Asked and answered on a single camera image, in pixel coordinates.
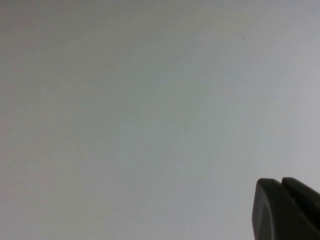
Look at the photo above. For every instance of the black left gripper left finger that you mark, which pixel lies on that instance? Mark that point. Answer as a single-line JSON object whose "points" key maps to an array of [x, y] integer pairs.
{"points": [[275, 215]]}

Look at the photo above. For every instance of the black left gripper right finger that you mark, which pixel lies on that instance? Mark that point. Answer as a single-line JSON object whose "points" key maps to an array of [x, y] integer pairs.
{"points": [[303, 197]]}

